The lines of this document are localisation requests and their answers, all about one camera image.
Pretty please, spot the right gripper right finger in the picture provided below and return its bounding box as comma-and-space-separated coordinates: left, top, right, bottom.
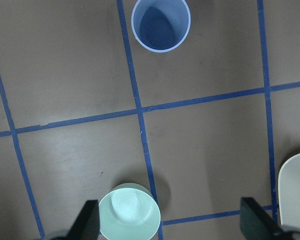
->
239, 197, 284, 240

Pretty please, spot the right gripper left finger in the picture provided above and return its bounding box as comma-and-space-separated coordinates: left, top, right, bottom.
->
65, 199, 100, 240

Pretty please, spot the blue cup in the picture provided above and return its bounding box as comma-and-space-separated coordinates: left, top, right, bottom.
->
131, 0, 191, 53

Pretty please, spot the mint green bowl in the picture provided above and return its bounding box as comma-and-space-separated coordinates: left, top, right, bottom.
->
98, 183, 161, 240

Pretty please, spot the cream white toaster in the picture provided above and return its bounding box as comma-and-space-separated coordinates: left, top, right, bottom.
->
278, 153, 300, 229

